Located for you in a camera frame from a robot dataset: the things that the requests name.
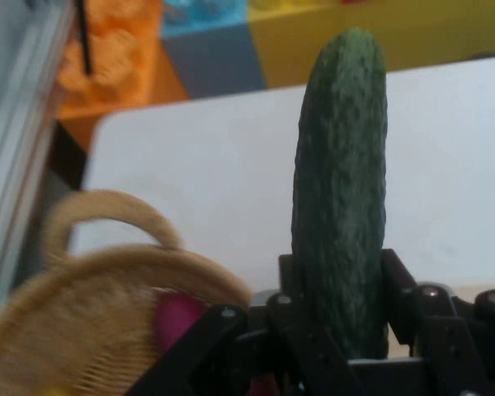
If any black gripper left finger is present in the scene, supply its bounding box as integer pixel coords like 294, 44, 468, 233
125, 252, 365, 396

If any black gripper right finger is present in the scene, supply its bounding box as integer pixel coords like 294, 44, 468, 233
379, 247, 495, 396

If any long dark green cucumber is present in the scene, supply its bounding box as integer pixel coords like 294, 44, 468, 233
290, 26, 389, 361

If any magenta eggplant toy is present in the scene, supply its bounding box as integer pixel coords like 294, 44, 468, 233
153, 287, 212, 356

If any woven wicker basket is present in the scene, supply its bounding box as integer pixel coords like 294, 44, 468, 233
0, 188, 256, 396

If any orange giant building block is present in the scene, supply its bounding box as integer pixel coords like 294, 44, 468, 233
54, 0, 191, 121

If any blue giant building block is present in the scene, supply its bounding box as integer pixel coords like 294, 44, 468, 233
160, 0, 249, 41

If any black tripod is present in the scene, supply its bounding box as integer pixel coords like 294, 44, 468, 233
73, 0, 95, 76

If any aluminium rail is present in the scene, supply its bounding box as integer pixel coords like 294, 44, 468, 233
0, 0, 78, 317

